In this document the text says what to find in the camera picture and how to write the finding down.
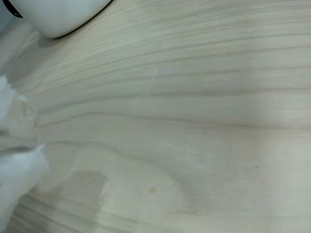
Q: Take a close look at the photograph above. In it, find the white mug with black handle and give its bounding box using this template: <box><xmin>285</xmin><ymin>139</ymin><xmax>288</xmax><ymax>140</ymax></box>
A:
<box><xmin>4</xmin><ymin>0</ymin><xmax>115</xmax><ymax>39</ymax></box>

